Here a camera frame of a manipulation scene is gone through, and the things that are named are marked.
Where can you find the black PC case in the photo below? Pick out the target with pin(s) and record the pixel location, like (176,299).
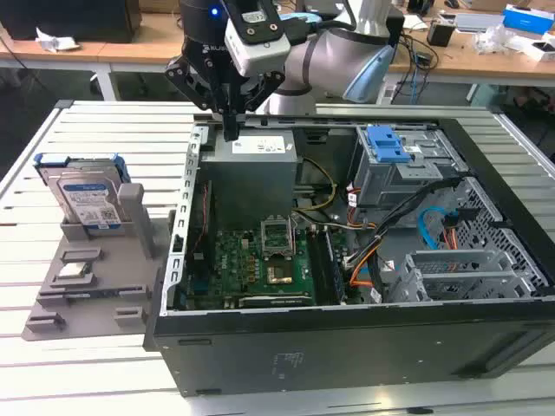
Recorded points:
(347,346)

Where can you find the grey power supply unit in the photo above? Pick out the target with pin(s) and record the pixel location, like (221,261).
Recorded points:
(251,177)

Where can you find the clear plastic bags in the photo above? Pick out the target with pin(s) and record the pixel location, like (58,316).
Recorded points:
(492,39)

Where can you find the flat grey box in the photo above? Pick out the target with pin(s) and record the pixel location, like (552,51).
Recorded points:
(477,21)

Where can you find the blue plastic cage latch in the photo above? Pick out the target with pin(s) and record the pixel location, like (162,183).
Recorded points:
(386,145)

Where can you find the hard disk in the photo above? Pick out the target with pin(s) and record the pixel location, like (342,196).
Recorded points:
(89,199)

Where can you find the black RAM slot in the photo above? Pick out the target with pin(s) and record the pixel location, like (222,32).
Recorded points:
(315,264)
(326,264)

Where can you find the crumpled white paper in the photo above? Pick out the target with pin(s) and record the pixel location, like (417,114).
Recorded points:
(56,41)

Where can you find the metal disk bay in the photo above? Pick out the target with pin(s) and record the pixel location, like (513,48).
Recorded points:
(459,277)

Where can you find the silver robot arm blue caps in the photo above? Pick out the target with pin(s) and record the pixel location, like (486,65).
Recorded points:
(329,56)

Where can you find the RAM stick with blue label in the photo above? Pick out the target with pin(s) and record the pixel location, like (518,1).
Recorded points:
(78,295)

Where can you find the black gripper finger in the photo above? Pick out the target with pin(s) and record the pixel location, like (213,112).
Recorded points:
(264,89)
(191,82)

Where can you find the large black box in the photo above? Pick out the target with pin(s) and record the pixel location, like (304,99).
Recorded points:
(69,19)

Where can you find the small black container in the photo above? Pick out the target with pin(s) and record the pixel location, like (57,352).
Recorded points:
(440,34)

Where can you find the black computer tower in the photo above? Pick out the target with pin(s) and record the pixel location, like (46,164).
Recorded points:
(396,24)

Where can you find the grey parts rack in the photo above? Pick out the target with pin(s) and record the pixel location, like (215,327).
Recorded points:
(112,281)

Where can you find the silver CPU chip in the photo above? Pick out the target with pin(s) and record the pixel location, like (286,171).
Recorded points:
(74,270)

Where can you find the white open box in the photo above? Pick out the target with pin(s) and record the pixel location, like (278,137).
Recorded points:
(537,50)

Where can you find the black graphics card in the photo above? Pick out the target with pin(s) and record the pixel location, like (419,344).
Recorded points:
(273,300)

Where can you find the grey metal drive cage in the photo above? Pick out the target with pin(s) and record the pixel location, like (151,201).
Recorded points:
(390,182)

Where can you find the wooden desk white frame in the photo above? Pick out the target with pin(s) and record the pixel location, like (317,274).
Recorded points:
(56,58)
(147,50)

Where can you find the RAM stick in slot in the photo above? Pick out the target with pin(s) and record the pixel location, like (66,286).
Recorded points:
(336,268)

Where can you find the CPU socket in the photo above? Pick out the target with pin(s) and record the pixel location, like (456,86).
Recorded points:
(278,274)

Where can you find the green motherboard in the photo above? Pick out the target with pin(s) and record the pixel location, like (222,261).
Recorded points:
(234,268)

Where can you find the blue and white box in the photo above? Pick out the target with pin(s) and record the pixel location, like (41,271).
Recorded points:
(526,19)

